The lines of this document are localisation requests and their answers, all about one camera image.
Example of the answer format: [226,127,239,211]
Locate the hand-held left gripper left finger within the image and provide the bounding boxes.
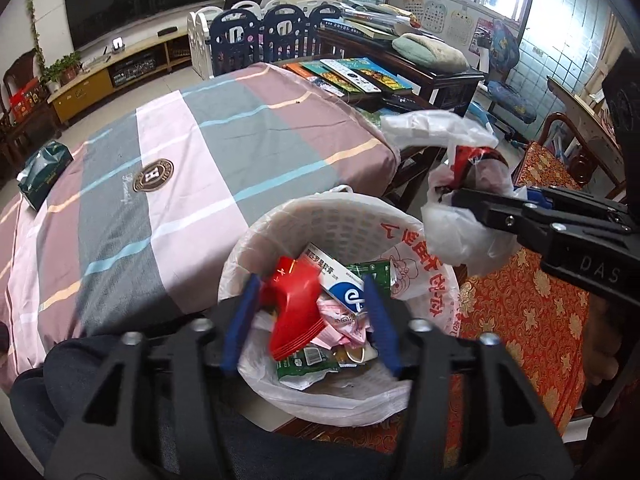
[44,274,263,480]

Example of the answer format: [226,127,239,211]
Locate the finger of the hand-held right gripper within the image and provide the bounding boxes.
[525,186,628,226]
[452,187,556,256]

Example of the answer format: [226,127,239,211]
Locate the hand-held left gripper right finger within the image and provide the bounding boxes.
[362,274,576,480]

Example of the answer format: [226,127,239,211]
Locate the white plastic bag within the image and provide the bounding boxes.
[381,110,528,277]

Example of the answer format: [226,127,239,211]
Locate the red plastic packet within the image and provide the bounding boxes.
[270,256,327,361]

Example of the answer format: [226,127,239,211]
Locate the white waste basket with liner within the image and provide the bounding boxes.
[217,184,462,428]

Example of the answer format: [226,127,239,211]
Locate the red foil wrapper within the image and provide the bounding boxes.
[450,144,508,188]

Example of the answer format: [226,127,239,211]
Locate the white lattice wastebasket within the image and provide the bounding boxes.
[230,195,458,411]

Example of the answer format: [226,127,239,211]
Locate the person's right hand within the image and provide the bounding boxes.
[584,297,626,386]

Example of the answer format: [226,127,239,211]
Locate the white cup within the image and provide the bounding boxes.
[342,345,379,367]

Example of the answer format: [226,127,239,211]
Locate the pink plastic bag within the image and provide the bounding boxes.
[314,295,373,348]

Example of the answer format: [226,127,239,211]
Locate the green snack box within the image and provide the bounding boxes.
[345,259,394,291]

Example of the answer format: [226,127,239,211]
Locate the white blue cardboard box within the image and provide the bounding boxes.
[302,242,373,313]

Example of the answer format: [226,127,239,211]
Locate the carved wooden chair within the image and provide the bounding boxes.
[270,111,640,466]

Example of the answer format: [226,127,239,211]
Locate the green plastic wrapper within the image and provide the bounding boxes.
[276,345,343,380]

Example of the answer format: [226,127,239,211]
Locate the light wooden desk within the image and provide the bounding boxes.
[547,75,621,151]

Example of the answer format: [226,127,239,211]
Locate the blue children's chair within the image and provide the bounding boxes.
[475,22,538,141]

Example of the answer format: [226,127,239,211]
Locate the tall dark wooden table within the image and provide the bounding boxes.
[315,25,487,111]

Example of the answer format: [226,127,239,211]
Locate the black remote control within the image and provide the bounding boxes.
[385,95,431,111]

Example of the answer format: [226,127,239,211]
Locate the blue picture book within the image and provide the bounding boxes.
[345,57,416,93]

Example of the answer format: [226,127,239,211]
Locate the green plush cushion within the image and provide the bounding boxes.
[391,32,471,73]

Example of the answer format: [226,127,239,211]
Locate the striped blanket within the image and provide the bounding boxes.
[0,62,401,391]

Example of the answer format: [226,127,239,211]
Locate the white remote control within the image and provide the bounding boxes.
[320,58,381,95]

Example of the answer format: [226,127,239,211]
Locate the row of books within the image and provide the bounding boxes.
[300,60,362,96]

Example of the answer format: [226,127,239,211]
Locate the pile of books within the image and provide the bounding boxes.
[320,0,421,41]

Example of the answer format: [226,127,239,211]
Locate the orange picture book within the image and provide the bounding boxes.
[287,62,322,82]

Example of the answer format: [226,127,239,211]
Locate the green tissue pack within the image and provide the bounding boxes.
[16,141,75,211]

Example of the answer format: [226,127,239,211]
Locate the audio equipment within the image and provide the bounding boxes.
[109,57,156,86]

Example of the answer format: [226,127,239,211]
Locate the wooden television cabinet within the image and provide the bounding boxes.
[47,27,193,123]

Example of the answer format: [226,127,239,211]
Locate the dark blue fence panels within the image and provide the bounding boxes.
[210,4,346,78]

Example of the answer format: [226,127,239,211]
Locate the white fence panels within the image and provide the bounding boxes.
[186,0,311,81]

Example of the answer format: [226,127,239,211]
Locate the red gift box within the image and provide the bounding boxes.
[10,77,48,121]

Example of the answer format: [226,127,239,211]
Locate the potted plant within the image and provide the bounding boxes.
[40,51,83,86]

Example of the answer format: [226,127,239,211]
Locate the dark wooden armchair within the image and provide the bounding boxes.
[1,47,62,161]

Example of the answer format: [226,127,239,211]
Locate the ivy garland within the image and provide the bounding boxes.
[24,0,45,73]

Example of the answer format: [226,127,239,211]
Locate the colourful wall poster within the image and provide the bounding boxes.
[472,17,494,51]

